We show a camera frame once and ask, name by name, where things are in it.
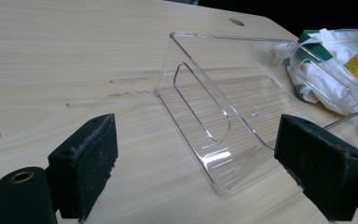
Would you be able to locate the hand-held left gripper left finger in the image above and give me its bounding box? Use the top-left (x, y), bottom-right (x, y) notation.
top-left (48, 113), bottom-right (119, 222)

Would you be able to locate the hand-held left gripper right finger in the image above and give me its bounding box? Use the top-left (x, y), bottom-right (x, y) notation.
top-left (273, 113), bottom-right (358, 222)

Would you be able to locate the clear plastic storage bin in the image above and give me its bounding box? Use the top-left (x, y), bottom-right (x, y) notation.
top-left (154, 31), bottom-right (358, 196)

